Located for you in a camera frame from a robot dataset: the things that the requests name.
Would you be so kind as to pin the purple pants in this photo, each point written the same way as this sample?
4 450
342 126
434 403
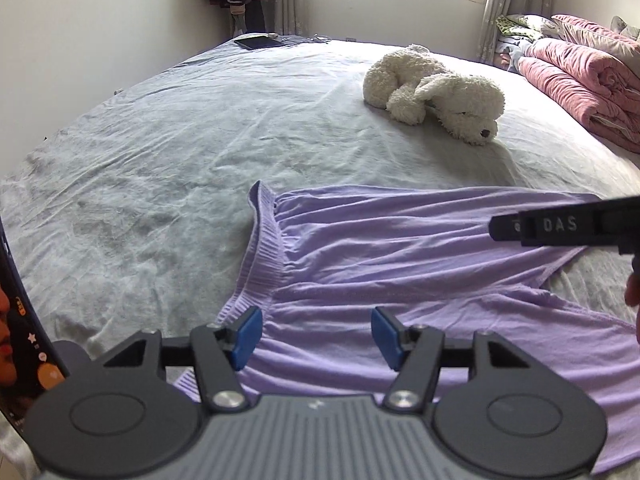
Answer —
400 260

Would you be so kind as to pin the black smartphone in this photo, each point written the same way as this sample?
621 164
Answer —
25 350

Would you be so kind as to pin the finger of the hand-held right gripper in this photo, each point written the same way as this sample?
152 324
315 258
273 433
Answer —
505 228

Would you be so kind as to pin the green patterned pillow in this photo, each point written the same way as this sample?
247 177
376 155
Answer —
520 30

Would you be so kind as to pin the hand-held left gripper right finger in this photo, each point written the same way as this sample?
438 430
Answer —
387 335

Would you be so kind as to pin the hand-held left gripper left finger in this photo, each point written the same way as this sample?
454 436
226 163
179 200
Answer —
247 335

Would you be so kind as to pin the pink folded quilt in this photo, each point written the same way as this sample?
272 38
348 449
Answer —
575 80

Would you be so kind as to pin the white plush dog toy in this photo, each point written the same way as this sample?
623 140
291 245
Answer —
425 90

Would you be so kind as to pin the pink and beige pillow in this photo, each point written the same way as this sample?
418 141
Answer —
600 35

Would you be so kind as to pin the dark tablet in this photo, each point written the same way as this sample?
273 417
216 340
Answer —
260 42

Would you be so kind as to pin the person's right hand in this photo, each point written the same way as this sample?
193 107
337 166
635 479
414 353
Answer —
634 295

